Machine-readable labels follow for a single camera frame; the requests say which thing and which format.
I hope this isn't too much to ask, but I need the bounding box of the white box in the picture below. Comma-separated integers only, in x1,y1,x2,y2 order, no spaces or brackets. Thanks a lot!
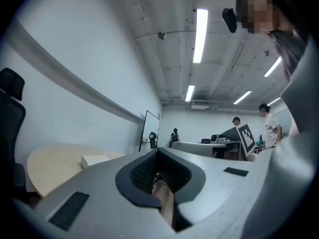
81,154,113,169

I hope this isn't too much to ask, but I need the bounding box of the person's torso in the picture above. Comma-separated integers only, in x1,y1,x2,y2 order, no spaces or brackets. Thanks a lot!
281,37,317,137

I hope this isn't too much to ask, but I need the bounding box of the black office chair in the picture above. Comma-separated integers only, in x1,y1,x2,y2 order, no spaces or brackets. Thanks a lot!
0,68,27,204
149,131,159,149

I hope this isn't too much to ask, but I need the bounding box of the black head camera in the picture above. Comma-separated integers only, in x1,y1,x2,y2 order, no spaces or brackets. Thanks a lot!
221,7,238,34

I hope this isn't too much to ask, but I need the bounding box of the ceiling air conditioner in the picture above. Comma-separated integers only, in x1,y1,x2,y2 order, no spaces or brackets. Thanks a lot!
190,101,210,110

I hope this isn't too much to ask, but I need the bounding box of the person's head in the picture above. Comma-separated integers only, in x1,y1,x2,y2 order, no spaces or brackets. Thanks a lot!
235,0,300,37

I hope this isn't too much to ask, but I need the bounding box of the grey desk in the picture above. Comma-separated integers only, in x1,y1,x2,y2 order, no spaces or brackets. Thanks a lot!
171,140,241,160

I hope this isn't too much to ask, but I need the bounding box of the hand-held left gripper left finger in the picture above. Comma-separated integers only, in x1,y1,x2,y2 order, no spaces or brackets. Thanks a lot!
12,147,185,239

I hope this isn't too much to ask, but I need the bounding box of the whiteboard on black stand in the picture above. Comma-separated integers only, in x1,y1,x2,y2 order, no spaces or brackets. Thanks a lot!
138,110,160,152

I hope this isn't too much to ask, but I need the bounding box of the person's right forearm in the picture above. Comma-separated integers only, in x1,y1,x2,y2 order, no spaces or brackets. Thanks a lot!
246,130,316,239

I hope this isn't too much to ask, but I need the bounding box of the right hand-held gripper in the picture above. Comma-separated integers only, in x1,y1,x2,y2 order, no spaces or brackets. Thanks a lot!
219,123,258,162

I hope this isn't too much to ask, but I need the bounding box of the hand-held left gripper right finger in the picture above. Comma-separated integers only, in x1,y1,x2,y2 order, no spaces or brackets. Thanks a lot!
159,147,258,239

